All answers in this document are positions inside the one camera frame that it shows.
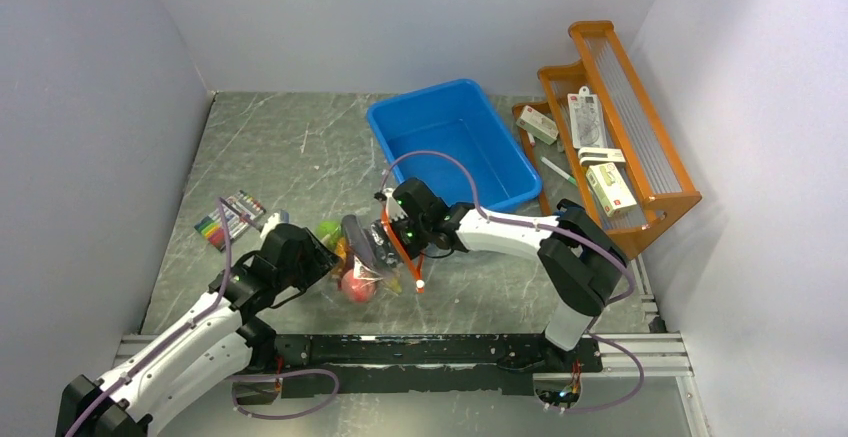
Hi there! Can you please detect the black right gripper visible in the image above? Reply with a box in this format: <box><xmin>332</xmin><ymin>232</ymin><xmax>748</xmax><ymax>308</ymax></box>
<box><xmin>371</xmin><ymin>213</ymin><xmax>430</xmax><ymax>275</ymax></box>

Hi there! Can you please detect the purple fake eggplant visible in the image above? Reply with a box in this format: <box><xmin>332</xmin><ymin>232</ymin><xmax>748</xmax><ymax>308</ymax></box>
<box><xmin>341</xmin><ymin>214</ymin><xmax>379</xmax><ymax>270</ymax></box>

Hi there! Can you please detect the clear zip bag red seal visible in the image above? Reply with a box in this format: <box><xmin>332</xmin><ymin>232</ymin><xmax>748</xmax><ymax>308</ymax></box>
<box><xmin>316</xmin><ymin>206</ymin><xmax>426</xmax><ymax>303</ymax></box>

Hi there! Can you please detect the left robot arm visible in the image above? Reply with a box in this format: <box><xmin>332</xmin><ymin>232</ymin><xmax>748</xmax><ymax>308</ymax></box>
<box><xmin>56</xmin><ymin>223</ymin><xmax>341</xmax><ymax>436</ymax></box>

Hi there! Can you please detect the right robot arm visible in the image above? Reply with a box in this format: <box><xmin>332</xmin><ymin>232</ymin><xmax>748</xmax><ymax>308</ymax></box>
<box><xmin>375</xmin><ymin>179</ymin><xmax>627</xmax><ymax>371</ymax></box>

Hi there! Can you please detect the orange fake carrot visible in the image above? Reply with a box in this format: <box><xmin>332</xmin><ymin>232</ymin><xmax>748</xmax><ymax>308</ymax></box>
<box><xmin>334</xmin><ymin>237</ymin><xmax>349</xmax><ymax>262</ymax></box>

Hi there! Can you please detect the pink fake peach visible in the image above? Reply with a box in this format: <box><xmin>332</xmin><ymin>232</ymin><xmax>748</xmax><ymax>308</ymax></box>
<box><xmin>340</xmin><ymin>269</ymin><xmax>378</xmax><ymax>303</ymax></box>

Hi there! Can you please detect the marker pen pack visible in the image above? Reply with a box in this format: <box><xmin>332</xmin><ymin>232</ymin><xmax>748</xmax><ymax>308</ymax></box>
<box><xmin>194</xmin><ymin>189</ymin><xmax>267</xmax><ymax>252</ymax></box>

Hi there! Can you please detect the blue plastic bin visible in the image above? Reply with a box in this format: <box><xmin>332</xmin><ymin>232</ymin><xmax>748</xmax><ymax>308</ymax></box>
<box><xmin>366</xmin><ymin>79</ymin><xmax>542</xmax><ymax>213</ymax></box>

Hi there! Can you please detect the white green small box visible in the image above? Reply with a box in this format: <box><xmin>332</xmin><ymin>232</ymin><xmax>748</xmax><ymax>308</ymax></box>
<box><xmin>516</xmin><ymin>105</ymin><xmax>559</xmax><ymax>145</ymax></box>

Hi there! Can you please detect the white green pen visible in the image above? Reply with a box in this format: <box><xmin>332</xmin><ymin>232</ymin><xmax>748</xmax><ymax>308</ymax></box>
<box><xmin>540</xmin><ymin>156</ymin><xmax>577</xmax><ymax>186</ymax></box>

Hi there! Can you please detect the white flat box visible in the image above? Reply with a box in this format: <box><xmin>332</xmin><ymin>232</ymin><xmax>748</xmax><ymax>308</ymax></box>
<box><xmin>577</xmin><ymin>147</ymin><xmax>626</xmax><ymax>167</ymax></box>

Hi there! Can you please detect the orange wooden rack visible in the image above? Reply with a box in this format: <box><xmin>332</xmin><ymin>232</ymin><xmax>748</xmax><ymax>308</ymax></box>
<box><xmin>529</xmin><ymin>20</ymin><xmax>702</xmax><ymax>258</ymax></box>

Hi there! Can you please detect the clear blister pack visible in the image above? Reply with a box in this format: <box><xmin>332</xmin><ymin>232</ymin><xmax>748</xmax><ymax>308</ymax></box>
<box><xmin>566</xmin><ymin>86</ymin><xmax>607</xmax><ymax>149</ymax></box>

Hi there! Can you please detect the white red large box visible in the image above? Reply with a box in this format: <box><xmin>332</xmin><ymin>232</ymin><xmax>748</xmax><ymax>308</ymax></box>
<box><xmin>586</xmin><ymin>163</ymin><xmax>637</xmax><ymax>217</ymax></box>

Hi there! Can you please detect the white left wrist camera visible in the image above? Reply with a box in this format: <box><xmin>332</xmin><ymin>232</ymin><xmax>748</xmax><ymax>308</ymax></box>
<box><xmin>260</xmin><ymin>209</ymin><xmax>290</xmax><ymax>240</ymax></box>

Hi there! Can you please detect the black aluminium base frame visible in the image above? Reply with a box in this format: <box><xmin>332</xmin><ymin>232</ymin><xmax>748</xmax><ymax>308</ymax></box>
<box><xmin>130</xmin><ymin>331</ymin><xmax>692</xmax><ymax>405</ymax></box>

